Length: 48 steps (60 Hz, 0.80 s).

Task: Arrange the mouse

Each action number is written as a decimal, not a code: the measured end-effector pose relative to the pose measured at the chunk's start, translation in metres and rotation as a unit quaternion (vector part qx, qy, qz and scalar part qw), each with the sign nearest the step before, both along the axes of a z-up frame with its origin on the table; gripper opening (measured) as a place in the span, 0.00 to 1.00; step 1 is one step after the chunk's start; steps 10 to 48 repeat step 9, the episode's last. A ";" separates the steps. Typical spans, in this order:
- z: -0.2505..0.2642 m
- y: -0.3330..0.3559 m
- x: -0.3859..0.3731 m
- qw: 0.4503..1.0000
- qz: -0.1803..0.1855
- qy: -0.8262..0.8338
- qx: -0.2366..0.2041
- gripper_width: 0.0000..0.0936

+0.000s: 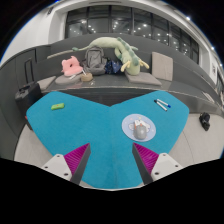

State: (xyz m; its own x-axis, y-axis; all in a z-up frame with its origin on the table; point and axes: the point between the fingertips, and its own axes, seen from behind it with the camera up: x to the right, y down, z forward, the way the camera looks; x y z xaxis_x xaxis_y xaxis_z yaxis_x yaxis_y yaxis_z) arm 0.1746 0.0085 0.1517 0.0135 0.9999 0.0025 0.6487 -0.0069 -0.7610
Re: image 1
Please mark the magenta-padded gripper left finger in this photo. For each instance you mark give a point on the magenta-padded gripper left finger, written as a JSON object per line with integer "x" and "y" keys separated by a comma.
{"x": 77, "y": 158}

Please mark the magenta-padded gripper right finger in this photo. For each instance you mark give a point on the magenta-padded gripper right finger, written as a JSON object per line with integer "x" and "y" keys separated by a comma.
{"x": 146, "y": 158}

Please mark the grey white computer mouse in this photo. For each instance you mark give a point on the grey white computer mouse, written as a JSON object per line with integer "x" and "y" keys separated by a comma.
{"x": 140, "y": 132}

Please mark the round light blue mouse pad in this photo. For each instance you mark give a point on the round light blue mouse pad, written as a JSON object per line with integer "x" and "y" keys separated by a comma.
{"x": 128, "y": 128}

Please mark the green whiteboard eraser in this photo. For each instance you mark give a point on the green whiteboard eraser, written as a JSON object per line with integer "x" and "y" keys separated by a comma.
{"x": 57, "y": 106}

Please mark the white marker with blue cap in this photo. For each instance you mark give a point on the white marker with blue cap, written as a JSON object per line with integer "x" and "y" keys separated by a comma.
{"x": 164, "y": 103}

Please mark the small black bag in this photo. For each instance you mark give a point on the small black bag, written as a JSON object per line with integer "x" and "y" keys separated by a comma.
{"x": 204, "y": 120}

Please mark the black suitcase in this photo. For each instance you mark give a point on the black suitcase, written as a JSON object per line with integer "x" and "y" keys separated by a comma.
{"x": 26, "y": 100}

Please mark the flat grey seat cushion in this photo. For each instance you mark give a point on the flat grey seat cushion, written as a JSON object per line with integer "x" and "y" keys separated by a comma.
{"x": 65, "y": 80}
{"x": 143, "y": 79}
{"x": 46, "y": 82}

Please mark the grey curved stepped bench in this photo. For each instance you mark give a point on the grey curved stepped bench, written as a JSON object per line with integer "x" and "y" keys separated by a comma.
{"x": 110, "y": 83}

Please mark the pink plush cushion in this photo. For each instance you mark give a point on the pink plush cushion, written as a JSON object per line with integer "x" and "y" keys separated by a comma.
{"x": 71, "y": 66}

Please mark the upright grey seat cushion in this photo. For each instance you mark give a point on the upright grey seat cushion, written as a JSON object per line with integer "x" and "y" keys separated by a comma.
{"x": 162, "y": 66}

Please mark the dark blue patterned bag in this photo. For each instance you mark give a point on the dark blue patterned bag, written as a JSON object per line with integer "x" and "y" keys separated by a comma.
{"x": 113, "y": 66}

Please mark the grey backpack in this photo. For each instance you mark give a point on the grey backpack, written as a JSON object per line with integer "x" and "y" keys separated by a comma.
{"x": 94, "y": 60}

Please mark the long green dragon plush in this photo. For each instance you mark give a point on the long green dragon plush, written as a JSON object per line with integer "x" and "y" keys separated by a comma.
{"x": 130, "y": 56}

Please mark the dark glass window wall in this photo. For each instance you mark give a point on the dark glass window wall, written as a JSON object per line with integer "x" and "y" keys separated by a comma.
{"x": 133, "y": 23}

